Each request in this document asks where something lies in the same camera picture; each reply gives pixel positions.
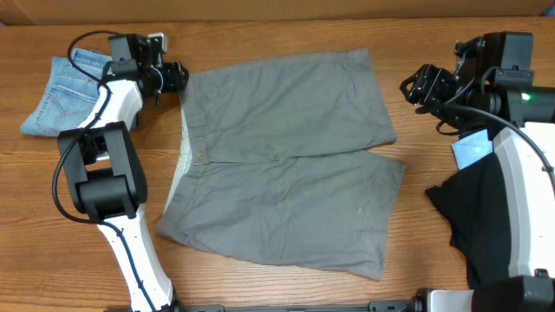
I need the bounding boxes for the grey cotton shorts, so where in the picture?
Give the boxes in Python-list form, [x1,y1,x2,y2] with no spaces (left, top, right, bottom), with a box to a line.
[158,49,405,280]

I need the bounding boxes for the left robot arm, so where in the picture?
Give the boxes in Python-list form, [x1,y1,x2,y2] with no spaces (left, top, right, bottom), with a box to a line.
[52,31,189,311]

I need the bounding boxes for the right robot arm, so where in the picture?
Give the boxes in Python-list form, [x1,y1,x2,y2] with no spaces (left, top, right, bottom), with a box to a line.
[400,32,554,311]

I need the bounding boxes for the light blue garment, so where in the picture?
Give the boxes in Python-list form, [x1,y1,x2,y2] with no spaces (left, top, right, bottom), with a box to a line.
[451,129,493,170]

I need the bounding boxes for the folded blue denim jeans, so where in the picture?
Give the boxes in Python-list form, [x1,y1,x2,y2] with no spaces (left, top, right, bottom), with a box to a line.
[20,49,111,137]

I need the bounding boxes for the black t-shirt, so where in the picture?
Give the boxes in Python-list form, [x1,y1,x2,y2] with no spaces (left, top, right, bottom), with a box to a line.
[425,153,512,289]

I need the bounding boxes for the brown cardboard backdrop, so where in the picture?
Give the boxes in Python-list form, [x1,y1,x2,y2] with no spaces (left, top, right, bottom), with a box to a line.
[1,0,551,25]

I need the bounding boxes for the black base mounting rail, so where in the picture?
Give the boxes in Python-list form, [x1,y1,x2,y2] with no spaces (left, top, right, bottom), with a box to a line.
[163,299,427,312]

